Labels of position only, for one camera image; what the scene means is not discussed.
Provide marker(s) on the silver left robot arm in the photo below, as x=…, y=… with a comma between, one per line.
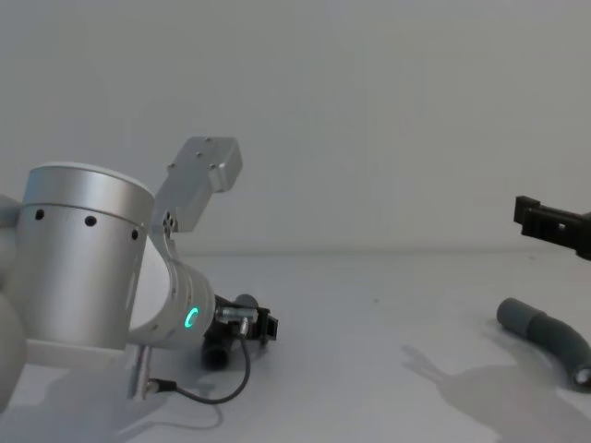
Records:
x=78, y=258

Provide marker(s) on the white table cloth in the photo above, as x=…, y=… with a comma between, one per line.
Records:
x=351, y=350

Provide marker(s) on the grey bent pipe elbow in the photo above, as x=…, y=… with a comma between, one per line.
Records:
x=549, y=334

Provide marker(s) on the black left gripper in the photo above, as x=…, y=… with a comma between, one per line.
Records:
x=228, y=333

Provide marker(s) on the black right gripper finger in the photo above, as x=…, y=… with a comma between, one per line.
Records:
x=554, y=228

